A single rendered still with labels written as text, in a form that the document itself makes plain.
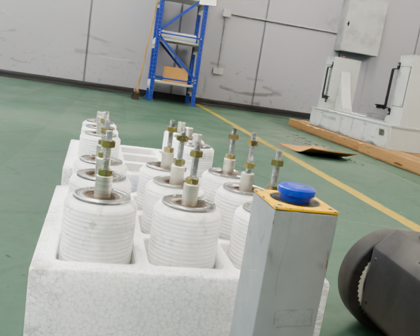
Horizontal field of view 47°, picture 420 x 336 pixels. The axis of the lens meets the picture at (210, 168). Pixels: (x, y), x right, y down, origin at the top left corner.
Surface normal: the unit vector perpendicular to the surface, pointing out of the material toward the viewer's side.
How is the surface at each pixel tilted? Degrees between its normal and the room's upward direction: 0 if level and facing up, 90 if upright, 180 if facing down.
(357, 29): 90
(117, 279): 90
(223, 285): 90
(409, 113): 90
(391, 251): 45
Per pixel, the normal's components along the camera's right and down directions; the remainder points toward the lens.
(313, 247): 0.22, 0.22
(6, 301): 0.15, -0.97
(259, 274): -0.96, -0.10
